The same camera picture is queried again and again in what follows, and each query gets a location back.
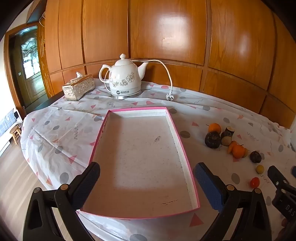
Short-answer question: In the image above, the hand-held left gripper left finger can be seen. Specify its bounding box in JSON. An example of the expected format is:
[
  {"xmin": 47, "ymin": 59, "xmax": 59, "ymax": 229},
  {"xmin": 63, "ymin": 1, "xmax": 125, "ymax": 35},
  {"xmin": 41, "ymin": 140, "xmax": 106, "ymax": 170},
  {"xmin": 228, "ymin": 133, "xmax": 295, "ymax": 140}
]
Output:
[{"xmin": 23, "ymin": 161, "xmax": 101, "ymax": 241}]

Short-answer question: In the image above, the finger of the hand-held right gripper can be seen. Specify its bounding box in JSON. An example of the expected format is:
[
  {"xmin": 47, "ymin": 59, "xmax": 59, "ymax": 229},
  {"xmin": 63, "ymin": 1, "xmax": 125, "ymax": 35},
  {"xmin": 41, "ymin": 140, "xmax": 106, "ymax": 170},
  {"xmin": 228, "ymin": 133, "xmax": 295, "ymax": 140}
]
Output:
[{"xmin": 268, "ymin": 165, "xmax": 290, "ymax": 192}]

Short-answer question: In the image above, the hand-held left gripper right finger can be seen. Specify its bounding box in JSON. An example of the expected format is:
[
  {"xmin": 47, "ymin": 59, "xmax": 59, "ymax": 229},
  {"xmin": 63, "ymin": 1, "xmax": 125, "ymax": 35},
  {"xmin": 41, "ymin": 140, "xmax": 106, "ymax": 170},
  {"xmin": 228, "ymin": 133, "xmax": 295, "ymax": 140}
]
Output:
[{"xmin": 194, "ymin": 162, "xmax": 272, "ymax": 241}]

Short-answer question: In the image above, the small dark water chestnut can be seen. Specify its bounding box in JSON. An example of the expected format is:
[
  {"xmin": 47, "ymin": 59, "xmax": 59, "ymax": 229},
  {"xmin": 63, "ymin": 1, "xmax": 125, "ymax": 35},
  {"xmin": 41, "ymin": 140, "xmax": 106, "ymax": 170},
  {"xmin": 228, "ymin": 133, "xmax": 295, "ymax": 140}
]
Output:
[{"xmin": 250, "ymin": 151, "xmax": 262, "ymax": 164}]

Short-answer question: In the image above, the orange mandarin with long stem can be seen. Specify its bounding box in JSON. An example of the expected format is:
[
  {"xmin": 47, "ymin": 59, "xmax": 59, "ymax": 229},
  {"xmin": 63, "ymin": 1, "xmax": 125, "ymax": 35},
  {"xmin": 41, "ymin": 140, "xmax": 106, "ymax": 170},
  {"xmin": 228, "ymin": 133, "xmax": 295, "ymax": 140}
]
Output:
[{"xmin": 232, "ymin": 144, "xmax": 245, "ymax": 159}]

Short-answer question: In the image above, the plain orange mandarin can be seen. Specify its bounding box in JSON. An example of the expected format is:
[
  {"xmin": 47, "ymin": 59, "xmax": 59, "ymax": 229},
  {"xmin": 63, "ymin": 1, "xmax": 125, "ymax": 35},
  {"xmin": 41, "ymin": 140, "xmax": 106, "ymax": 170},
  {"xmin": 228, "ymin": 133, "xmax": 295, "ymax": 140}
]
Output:
[{"xmin": 208, "ymin": 123, "xmax": 222, "ymax": 134}]

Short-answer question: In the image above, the pink shallow cardboard box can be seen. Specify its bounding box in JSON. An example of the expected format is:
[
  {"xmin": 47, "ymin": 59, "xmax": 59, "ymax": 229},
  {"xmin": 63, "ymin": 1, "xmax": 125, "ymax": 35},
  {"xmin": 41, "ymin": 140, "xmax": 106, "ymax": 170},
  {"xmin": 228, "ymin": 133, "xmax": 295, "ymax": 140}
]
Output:
[{"xmin": 80, "ymin": 107, "xmax": 200, "ymax": 219}]

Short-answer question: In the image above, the white patterned tablecloth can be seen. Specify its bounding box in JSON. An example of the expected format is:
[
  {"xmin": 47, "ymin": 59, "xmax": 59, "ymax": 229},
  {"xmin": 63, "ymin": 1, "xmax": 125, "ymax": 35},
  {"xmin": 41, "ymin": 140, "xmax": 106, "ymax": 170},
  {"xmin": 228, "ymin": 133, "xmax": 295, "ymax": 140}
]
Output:
[{"xmin": 20, "ymin": 79, "xmax": 296, "ymax": 241}]

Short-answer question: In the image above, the small wooden stool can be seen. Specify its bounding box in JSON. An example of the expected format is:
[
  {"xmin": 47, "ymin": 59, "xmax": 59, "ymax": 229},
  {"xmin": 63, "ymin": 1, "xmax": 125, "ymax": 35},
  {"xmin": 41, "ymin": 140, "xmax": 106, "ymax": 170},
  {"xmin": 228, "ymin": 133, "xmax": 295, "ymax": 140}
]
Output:
[{"xmin": 10, "ymin": 126, "xmax": 22, "ymax": 145}]

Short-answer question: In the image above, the ornate silver tissue box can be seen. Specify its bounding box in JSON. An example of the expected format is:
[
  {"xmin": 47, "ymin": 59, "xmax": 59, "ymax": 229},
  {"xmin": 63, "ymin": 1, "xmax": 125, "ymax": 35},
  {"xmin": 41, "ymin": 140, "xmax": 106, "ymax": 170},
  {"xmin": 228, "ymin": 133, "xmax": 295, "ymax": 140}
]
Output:
[{"xmin": 62, "ymin": 72, "xmax": 95, "ymax": 101}]

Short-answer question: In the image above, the silver kettle base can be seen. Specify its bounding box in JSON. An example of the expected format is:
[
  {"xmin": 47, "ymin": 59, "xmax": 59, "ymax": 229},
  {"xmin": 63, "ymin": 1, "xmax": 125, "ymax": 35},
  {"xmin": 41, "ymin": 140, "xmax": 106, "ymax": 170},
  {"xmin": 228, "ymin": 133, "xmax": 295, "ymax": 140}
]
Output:
[{"xmin": 110, "ymin": 89, "xmax": 142, "ymax": 100}]

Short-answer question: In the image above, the blue checked furniture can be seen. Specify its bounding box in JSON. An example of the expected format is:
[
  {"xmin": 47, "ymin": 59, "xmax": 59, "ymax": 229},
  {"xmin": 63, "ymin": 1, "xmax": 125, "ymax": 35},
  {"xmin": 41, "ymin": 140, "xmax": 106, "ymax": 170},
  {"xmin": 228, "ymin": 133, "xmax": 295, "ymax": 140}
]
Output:
[{"xmin": 0, "ymin": 108, "xmax": 15, "ymax": 137}]

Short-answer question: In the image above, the white floral ceramic kettle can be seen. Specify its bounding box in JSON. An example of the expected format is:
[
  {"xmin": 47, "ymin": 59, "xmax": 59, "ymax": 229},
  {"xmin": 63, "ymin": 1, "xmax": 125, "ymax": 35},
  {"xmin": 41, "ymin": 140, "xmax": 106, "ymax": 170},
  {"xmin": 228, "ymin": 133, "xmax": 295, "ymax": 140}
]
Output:
[{"xmin": 99, "ymin": 53, "xmax": 149, "ymax": 99}]

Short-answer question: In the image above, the wooden door with glass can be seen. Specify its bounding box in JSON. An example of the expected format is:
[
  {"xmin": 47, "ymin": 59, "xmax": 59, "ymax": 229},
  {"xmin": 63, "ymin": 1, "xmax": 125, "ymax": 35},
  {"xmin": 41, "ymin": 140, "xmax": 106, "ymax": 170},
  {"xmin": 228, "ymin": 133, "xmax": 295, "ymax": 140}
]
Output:
[{"xmin": 9, "ymin": 23, "xmax": 50, "ymax": 109}]

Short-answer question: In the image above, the white power cable with plug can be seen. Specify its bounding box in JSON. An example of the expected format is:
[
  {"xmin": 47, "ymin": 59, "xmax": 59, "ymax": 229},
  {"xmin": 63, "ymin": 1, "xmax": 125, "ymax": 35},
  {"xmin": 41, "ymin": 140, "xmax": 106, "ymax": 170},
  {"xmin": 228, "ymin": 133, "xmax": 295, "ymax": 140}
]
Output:
[{"xmin": 132, "ymin": 59, "xmax": 175, "ymax": 102}]

